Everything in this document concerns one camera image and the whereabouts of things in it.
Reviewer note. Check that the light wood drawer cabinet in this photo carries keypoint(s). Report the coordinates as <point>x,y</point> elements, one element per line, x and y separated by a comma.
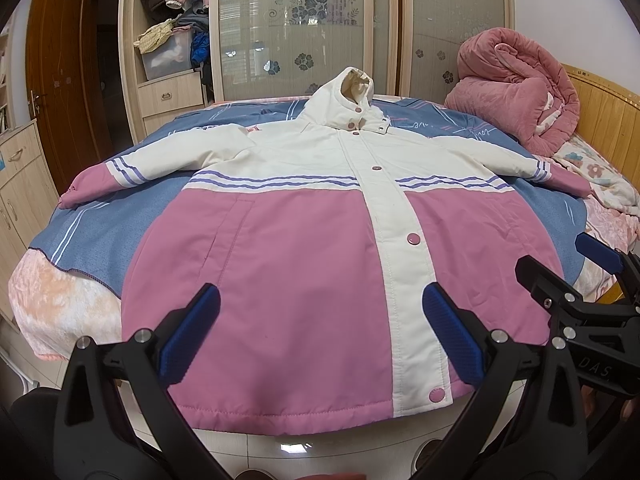
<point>28,197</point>

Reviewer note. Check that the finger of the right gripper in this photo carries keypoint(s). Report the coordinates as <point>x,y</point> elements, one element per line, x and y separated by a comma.
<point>565,304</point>
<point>625,267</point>

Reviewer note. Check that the pink and white hooded jacket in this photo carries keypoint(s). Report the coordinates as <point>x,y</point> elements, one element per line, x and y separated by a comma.
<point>321,233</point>

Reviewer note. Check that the rolled pink quilt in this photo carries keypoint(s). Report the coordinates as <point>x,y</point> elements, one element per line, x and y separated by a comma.
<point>518,86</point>

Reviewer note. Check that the brown wooden door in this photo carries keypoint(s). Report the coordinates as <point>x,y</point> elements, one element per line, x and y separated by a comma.
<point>62,79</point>

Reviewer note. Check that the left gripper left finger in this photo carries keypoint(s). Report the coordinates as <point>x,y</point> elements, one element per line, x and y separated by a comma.
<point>116,419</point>

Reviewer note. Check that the pink fleece bed sheet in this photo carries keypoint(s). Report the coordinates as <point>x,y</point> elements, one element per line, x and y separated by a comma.
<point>54,308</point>

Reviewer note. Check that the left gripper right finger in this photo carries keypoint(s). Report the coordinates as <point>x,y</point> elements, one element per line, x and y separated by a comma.
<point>525,418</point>

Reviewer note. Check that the yellow crumpled cloth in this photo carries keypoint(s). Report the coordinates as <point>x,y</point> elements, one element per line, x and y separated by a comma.
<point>154,37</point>

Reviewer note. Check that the frosted glass wardrobe door right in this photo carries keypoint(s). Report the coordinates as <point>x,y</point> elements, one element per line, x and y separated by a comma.
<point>430,35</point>

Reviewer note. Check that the blue garment in wardrobe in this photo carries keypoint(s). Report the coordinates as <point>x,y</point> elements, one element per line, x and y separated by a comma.
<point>200,49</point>

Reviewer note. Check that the blue patterned bed blanket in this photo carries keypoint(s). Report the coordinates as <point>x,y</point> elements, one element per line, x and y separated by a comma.
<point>98,239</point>

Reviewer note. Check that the floral cream blanket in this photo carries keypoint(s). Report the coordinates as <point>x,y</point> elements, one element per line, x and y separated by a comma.
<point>610,187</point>

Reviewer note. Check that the open wardrobe shelf unit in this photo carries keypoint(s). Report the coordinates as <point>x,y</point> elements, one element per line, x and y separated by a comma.
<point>159,82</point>

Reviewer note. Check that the frosted glass wardrobe door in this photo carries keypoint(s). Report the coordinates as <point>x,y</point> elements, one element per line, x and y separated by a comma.
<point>270,48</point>
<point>430,35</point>

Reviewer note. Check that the clear plastic storage box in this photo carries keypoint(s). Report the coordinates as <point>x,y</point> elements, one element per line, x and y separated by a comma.
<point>171,58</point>

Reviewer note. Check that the wooden headboard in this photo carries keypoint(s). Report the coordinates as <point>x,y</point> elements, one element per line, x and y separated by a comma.
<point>609,120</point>

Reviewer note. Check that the frosted glass wardrobe door left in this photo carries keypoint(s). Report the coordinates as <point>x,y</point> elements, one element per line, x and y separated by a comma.
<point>270,48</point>

